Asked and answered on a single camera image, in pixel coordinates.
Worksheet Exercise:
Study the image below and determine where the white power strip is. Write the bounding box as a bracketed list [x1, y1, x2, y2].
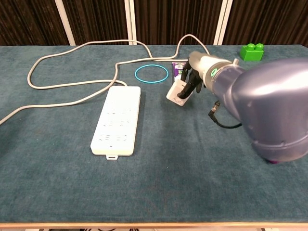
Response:
[90, 86, 141, 161]

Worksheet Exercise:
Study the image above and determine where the grey power strip cable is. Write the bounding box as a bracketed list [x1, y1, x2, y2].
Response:
[0, 34, 211, 126]

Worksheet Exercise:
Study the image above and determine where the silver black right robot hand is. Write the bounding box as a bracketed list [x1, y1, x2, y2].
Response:
[177, 51, 227, 99]

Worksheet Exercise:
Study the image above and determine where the green building block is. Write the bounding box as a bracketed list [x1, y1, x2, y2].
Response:
[239, 43, 265, 62]

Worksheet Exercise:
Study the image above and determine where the teal plastic ring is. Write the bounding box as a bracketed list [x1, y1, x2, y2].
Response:
[134, 64, 169, 85]

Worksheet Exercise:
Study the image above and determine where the purple toothpaste tube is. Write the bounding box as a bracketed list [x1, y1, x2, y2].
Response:
[171, 62, 187, 84]

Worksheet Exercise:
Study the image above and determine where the teal fabric table mat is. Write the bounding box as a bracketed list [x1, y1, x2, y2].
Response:
[0, 44, 308, 223]

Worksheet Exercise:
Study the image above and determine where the white plug adapter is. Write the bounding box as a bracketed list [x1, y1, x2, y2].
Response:
[166, 80, 191, 107]

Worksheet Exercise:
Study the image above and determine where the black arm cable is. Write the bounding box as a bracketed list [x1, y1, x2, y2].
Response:
[208, 101, 243, 129]

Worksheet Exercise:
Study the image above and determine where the dark slatted partition panel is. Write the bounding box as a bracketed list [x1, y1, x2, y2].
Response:
[133, 0, 223, 45]
[62, 0, 130, 46]
[223, 0, 308, 48]
[0, 0, 70, 46]

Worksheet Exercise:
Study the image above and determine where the white partition post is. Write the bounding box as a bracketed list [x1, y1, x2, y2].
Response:
[124, 0, 137, 46]
[54, 0, 76, 46]
[213, 0, 233, 46]

